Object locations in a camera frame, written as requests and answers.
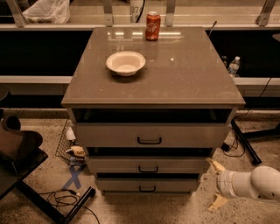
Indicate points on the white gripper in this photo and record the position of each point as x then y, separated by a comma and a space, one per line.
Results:
222, 181

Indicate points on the grey drawer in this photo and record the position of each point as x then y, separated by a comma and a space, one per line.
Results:
148, 165
164, 135
144, 185

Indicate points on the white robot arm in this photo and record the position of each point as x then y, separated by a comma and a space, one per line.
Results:
262, 184

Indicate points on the grey drawer cabinet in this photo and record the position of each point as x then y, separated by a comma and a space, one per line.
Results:
182, 81

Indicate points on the black table leg right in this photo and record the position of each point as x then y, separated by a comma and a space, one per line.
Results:
255, 160

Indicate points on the black table leg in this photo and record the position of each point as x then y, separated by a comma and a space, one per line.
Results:
255, 160
50, 210

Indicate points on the clear plastic water bottle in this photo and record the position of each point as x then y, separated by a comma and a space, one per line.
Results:
234, 66

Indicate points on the blue tape cross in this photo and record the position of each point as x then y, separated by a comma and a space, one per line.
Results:
75, 171

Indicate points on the white paper bowl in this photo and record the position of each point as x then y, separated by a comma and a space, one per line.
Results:
125, 63

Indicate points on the orange soda can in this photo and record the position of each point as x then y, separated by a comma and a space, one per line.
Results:
153, 21

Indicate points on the black table leg left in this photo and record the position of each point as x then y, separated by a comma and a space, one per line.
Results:
50, 210

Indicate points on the dark brown chair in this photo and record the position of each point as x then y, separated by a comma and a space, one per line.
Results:
16, 144

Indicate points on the white plastic bag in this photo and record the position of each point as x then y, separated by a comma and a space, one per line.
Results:
48, 11

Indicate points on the wire mesh basket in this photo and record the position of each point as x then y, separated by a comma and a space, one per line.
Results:
64, 144

